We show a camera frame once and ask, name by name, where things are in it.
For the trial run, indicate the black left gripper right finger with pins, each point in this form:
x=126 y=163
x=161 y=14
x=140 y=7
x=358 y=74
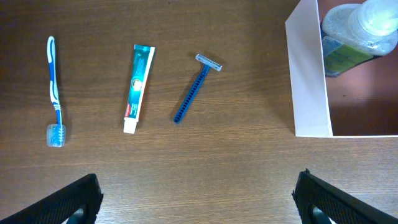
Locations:
x=319 y=202

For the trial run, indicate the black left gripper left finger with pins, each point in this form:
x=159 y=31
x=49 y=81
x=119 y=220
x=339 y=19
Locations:
x=78 y=202

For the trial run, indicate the clear soap pump bottle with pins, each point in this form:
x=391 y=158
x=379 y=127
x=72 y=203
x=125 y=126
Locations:
x=353 y=34

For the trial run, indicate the blue disposable razor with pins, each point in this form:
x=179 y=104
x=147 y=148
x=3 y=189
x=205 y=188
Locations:
x=207 y=66

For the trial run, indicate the blue white toothbrush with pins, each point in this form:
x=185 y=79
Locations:
x=56 y=133

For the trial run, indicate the white cardboard box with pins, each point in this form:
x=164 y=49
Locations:
x=361 y=103

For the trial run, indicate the teal toothpaste tube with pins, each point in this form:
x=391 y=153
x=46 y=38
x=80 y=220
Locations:
x=143 y=56

